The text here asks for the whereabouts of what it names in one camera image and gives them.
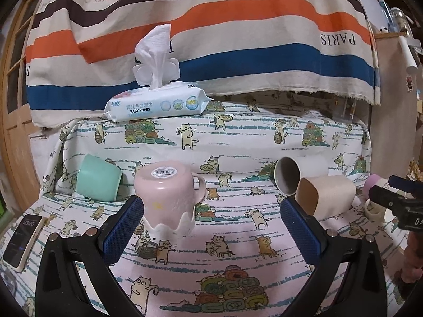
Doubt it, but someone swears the beige speckled cup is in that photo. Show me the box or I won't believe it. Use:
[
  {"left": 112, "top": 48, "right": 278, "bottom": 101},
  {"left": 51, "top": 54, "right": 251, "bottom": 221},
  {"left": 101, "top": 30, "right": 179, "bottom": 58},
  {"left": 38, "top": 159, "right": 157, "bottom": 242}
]
[{"left": 295, "top": 175, "right": 356, "bottom": 220}]

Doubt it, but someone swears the white cup pink lid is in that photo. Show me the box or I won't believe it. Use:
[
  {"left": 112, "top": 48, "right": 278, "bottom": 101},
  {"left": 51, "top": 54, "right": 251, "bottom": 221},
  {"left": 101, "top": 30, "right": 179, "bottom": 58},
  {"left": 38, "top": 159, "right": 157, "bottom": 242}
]
[{"left": 362, "top": 173, "right": 402, "bottom": 223}]

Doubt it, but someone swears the mint green cup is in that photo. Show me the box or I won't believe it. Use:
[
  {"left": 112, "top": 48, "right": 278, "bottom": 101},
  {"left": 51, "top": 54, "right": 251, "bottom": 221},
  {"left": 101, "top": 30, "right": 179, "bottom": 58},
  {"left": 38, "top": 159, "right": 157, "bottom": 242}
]
[{"left": 76, "top": 155, "right": 122, "bottom": 202}]

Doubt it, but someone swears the white cup dark interior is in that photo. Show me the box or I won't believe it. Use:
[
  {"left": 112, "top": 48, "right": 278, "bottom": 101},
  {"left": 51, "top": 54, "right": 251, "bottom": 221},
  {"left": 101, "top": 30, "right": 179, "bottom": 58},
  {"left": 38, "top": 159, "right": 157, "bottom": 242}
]
[{"left": 274, "top": 155, "right": 328, "bottom": 196}]

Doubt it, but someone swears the right hand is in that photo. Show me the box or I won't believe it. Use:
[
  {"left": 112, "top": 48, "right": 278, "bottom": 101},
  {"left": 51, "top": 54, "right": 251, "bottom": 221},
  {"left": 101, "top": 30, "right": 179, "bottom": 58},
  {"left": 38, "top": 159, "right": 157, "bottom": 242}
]
[{"left": 401, "top": 231, "right": 423, "bottom": 283}]

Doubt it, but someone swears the smartphone with white case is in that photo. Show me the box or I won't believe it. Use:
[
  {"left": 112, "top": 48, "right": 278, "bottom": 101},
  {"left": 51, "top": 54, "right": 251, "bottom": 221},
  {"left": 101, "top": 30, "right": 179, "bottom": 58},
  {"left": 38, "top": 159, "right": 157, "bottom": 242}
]
[{"left": 3, "top": 214, "right": 46, "bottom": 273}]

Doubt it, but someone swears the wooden side panel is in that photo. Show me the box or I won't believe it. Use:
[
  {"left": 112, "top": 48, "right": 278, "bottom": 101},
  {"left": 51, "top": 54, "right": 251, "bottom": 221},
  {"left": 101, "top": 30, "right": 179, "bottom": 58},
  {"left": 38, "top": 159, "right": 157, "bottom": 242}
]
[{"left": 370, "top": 34, "right": 422, "bottom": 178}]

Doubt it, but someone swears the pink bear sticker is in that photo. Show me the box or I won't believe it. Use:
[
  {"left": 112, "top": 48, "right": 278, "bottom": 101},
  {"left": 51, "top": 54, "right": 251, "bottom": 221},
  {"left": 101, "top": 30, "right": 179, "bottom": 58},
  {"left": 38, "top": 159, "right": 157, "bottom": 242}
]
[{"left": 406, "top": 75, "right": 414, "bottom": 92}]

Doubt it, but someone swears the pink mug white base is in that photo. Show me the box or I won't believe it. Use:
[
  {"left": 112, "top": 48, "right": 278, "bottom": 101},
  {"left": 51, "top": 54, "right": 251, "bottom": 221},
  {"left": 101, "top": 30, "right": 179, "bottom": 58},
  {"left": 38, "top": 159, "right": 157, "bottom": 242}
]
[{"left": 133, "top": 160, "right": 206, "bottom": 242}]

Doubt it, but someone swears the cat print bed sheet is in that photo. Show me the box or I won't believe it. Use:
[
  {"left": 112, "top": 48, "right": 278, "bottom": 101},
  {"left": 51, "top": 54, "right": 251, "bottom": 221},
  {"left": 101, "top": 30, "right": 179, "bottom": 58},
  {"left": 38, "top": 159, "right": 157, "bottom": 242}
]
[{"left": 0, "top": 91, "right": 414, "bottom": 317}]

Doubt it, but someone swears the wooden door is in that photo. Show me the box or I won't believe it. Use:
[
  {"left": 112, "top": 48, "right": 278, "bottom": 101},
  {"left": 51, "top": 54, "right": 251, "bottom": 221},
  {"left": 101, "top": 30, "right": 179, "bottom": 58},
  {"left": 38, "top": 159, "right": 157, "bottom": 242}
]
[{"left": 1, "top": 0, "right": 41, "bottom": 210}]

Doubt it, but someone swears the striped Paris cloth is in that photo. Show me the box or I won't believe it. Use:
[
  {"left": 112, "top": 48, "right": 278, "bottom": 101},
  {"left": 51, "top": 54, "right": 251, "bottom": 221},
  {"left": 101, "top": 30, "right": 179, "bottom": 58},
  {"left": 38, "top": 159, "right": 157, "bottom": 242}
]
[{"left": 26, "top": 0, "right": 381, "bottom": 127}]

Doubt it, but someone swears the baby wipes pack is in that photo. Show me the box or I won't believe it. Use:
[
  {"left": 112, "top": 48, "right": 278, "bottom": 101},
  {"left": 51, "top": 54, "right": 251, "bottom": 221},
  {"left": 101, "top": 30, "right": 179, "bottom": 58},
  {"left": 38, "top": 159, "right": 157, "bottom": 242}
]
[{"left": 103, "top": 24, "right": 211, "bottom": 122}]

